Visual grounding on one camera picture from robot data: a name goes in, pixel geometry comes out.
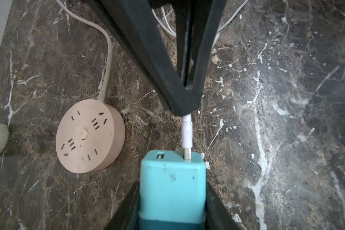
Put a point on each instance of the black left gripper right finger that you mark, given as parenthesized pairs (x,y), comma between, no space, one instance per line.
(217,216)

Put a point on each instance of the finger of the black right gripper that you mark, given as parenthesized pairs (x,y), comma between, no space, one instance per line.
(133,25)
(196,27)

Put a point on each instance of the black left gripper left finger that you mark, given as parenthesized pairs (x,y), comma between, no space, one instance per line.
(127,215)

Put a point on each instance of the teal usb charger adapter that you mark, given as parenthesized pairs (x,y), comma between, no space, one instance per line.
(172,191)

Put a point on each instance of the pink round power strip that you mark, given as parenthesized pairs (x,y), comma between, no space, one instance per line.
(90,136)

